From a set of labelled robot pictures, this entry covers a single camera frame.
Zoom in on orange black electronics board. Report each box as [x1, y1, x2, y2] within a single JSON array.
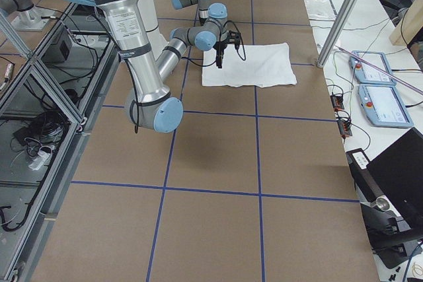
[[330, 93, 352, 140]]

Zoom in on white long-sleeve printed shirt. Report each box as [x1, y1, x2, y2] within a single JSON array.
[[202, 43, 297, 88]]

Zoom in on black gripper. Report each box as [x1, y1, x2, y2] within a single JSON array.
[[213, 40, 227, 69]]

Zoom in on black laptop computer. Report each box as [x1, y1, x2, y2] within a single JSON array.
[[346, 127, 422, 228]]

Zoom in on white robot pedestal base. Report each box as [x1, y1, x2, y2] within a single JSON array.
[[138, 0, 168, 60]]

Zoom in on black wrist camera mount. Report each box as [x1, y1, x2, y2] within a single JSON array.
[[227, 30, 242, 50]]

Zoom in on blue teach pendant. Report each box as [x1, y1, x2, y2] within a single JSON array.
[[350, 50, 397, 86], [358, 84, 414, 128]]

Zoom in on far blue teach pendant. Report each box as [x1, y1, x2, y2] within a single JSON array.
[[350, 50, 397, 86]]

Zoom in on near blue teach pendant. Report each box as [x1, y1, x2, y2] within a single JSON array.
[[358, 84, 414, 128]]

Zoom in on clear plastic document sleeve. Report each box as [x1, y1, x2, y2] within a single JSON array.
[[304, 0, 337, 21]]

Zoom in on grey aluminium frame post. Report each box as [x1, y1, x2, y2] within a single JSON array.
[[317, 0, 357, 68]]

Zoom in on black box under frame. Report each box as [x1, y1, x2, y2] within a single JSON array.
[[41, 28, 72, 63]]

